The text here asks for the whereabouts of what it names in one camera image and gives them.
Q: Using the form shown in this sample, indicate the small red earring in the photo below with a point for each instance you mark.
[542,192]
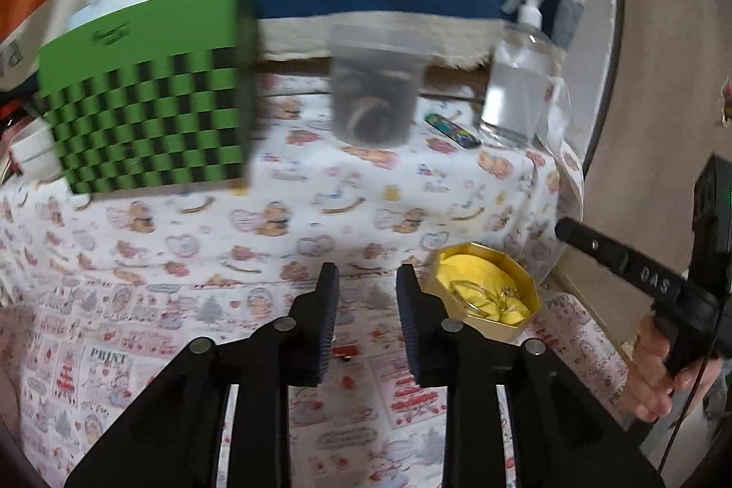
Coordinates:
[346,351]

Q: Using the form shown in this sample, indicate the white small box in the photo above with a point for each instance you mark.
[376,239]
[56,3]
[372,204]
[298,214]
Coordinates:
[31,148]

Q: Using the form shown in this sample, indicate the clear plastic container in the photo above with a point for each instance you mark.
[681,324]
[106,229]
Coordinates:
[374,82]

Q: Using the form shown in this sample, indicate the colourful lighter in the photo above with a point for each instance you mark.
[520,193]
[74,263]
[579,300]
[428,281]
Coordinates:
[452,129]

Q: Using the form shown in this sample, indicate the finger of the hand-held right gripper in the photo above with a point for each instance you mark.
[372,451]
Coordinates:
[606,251]

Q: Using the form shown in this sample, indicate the clear spray bottle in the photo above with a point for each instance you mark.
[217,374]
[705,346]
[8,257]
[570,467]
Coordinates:
[517,82]

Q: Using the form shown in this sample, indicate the yellow cloth lining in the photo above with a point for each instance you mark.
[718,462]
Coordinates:
[469,265]

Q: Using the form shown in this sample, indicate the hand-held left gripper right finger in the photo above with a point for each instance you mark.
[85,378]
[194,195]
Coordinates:
[407,319]

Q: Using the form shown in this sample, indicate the green black checkered box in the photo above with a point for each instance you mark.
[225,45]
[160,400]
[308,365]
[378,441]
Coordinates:
[143,122]

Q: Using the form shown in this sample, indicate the clear plastic wrap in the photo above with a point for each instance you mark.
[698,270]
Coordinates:
[557,116]

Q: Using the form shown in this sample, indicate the gold octagonal jewelry box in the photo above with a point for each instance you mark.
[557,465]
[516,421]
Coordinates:
[486,331]

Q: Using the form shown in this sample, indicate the clear bangle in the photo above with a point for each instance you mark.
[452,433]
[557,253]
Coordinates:
[457,293]

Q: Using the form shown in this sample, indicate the person's right hand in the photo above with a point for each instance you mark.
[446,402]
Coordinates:
[649,385]

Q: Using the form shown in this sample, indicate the printed cartoon tablecloth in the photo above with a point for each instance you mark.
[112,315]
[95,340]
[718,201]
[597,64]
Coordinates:
[229,236]

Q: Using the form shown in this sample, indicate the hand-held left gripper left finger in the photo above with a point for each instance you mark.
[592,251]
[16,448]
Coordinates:
[328,319]

